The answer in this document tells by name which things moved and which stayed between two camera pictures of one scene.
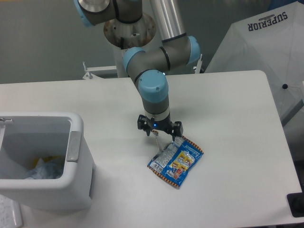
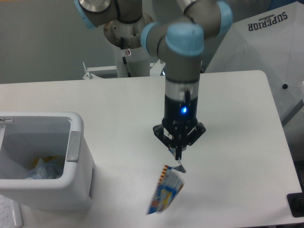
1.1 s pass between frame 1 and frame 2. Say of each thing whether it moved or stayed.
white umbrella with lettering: stayed
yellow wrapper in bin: stayed
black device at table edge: stayed
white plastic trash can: stayed
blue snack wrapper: moved
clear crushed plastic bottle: stayed
